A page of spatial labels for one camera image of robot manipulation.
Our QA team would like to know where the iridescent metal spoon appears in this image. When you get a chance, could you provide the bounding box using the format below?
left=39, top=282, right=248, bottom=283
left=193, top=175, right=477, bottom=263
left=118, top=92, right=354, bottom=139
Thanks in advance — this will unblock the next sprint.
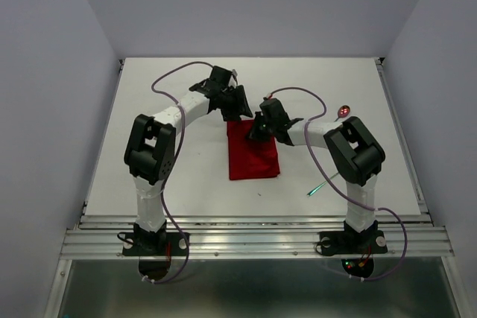
left=335, top=104, right=351, bottom=121

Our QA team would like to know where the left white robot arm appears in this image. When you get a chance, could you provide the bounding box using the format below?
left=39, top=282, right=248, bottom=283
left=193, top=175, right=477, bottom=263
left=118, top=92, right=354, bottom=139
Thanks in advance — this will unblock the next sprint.
left=119, top=66, right=253, bottom=254

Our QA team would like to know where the red cloth napkin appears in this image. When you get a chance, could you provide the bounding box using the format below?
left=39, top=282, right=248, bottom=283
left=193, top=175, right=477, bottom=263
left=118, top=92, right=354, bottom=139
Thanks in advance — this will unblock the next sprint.
left=227, top=120, right=280, bottom=181

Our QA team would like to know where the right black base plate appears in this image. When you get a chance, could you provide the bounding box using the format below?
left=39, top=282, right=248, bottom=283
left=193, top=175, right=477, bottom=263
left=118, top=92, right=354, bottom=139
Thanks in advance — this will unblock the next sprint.
left=315, top=230, right=388, bottom=257

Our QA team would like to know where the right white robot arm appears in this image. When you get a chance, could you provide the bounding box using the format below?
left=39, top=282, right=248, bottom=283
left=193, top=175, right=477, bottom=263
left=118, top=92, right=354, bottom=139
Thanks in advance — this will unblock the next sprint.
left=247, top=98, right=385, bottom=251

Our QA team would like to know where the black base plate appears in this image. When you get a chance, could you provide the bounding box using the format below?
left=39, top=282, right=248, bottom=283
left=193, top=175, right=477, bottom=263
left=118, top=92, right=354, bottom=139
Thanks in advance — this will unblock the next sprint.
left=315, top=230, right=388, bottom=257
left=116, top=232, right=189, bottom=257

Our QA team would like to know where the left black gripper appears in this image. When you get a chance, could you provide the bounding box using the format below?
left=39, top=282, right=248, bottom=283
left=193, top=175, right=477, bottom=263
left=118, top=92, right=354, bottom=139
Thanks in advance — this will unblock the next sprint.
left=219, top=85, right=253, bottom=122

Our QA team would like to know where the iridescent metal fork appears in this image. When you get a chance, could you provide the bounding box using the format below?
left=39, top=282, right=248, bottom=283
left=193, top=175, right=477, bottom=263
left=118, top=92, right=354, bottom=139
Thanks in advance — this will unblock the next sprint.
left=306, top=173, right=339, bottom=197

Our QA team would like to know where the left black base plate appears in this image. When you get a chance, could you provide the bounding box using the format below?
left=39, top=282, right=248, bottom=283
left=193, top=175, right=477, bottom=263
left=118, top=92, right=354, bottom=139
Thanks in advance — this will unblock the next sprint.
left=116, top=232, right=189, bottom=257

